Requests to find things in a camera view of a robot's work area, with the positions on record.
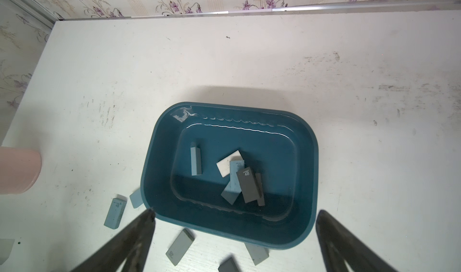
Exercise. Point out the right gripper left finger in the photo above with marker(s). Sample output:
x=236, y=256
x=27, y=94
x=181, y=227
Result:
x=127, y=250

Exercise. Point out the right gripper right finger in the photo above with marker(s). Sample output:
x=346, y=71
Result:
x=341, y=249

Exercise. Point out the teal plastic storage box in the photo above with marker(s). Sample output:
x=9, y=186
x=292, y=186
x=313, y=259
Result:
x=279, y=145

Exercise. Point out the white eraser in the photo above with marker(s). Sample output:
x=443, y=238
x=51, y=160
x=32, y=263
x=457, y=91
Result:
x=224, y=164

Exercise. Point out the grey eraser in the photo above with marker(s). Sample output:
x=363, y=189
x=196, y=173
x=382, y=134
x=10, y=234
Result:
x=180, y=246
x=6, y=246
x=231, y=193
x=258, y=254

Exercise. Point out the pink pen cup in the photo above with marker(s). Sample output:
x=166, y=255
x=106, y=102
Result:
x=20, y=168

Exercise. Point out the grey-blue eraser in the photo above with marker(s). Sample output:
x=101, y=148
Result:
x=115, y=213
x=136, y=198
x=196, y=163
x=235, y=166

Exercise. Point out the grey eraser by box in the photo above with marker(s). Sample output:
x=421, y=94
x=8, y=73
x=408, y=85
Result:
x=258, y=254

